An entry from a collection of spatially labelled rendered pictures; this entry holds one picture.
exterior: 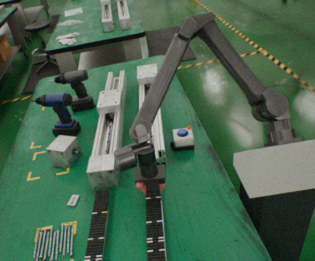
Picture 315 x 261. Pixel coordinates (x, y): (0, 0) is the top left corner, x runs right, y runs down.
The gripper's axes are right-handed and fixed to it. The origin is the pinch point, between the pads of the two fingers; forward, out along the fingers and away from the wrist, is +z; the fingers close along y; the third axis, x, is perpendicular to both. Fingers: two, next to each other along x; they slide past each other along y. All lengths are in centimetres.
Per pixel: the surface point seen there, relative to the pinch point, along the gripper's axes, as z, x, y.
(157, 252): -0.5, 24.0, -0.6
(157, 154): -1.7, -17.9, -2.5
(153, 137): -2.7, -27.5, -1.4
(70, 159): -0.7, -22.2, 34.3
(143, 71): -10, -80, 2
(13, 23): 26, -415, 218
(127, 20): -5, -208, 18
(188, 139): -2.9, -23.5, -15.2
